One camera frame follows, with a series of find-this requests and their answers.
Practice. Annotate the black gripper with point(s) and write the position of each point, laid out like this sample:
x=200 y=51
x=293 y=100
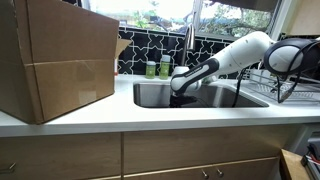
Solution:
x=180 y=101

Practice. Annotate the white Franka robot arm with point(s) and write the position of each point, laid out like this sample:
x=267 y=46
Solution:
x=240 y=53

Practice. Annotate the stainless steel sink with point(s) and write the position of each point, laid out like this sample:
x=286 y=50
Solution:
x=150 y=95

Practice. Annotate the tall green soap bottle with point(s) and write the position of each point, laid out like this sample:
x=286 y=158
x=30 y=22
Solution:
x=164 y=68

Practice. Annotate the short green soap bottle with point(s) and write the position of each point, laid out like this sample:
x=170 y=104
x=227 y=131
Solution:
x=150 y=70

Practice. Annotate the wooden kitchen cabinet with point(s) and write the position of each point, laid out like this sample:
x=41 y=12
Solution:
x=166 y=150

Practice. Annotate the brushed steel faucet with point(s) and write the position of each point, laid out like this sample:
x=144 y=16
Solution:
x=189 y=40

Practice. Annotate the round metal cabinet knob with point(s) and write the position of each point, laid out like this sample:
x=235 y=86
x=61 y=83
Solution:
x=219 y=172
x=204 y=173

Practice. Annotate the kitchen window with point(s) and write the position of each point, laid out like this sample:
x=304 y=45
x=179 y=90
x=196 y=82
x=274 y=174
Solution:
x=150 y=11

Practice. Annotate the brown cardboard box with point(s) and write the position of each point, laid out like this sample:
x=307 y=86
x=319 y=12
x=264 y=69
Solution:
x=66 y=60

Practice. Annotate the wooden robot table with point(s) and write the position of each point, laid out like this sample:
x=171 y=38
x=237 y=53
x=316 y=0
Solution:
x=291 y=165

